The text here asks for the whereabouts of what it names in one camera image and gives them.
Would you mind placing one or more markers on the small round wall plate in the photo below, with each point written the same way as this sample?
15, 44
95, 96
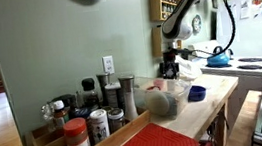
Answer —
196, 24

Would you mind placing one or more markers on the white electric stove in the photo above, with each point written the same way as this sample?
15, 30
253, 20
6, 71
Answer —
231, 69

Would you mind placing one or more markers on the tall steel white grinder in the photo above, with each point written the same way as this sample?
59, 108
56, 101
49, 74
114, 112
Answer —
129, 96

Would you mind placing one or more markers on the white printed spice shaker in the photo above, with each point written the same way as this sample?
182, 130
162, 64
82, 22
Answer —
99, 125

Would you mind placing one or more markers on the white cap brown spice bottle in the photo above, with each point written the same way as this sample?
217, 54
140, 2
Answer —
60, 113

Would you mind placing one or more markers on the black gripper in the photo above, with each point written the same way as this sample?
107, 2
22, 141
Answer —
170, 58

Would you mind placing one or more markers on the red lid spice jar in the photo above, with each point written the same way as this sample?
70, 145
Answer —
77, 138

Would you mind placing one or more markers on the navy canister white lid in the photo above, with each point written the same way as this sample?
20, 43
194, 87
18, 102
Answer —
81, 113

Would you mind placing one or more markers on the black cap glass bottle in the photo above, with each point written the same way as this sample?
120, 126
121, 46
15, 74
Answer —
89, 93

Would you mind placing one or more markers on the blue plastic cup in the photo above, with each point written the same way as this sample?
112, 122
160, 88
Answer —
196, 93

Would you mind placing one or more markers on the red silicone mat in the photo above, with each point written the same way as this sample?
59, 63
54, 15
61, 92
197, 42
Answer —
156, 143

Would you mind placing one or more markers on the dark steel grinder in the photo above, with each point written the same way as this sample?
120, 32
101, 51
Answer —
103, 84

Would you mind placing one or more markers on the dark lid spice jar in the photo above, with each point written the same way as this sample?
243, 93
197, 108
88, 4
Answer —
64, 100

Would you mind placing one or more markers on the wooden spice tray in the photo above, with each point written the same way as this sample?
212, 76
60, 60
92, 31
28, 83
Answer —
113, 144

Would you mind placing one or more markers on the white paper sheet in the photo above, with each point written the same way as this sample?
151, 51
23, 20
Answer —
245, 8

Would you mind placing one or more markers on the white wall outlet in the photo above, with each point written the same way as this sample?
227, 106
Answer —
108, 65

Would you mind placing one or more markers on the round white plastic lid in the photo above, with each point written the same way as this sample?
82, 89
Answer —
156, 102

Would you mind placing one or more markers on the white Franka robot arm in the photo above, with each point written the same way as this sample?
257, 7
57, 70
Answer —
180, 13

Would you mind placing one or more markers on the orange plastic cup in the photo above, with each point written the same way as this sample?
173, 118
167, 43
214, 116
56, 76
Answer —
158, 83

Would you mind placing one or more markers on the small silver pot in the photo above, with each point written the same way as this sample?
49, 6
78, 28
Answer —
229, 53

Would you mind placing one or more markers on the clear glass shaker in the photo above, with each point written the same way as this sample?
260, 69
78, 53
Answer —
47, 116

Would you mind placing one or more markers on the white refrigerator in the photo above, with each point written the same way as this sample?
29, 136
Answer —
250, 34

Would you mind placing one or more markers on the small glass jar dark lid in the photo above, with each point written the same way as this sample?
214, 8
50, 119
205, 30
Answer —
116, 120

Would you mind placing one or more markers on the white label spice jar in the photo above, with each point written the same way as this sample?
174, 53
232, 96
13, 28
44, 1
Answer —
113, 95

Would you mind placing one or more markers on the large clear plastic container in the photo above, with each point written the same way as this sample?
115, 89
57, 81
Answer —
180, 93

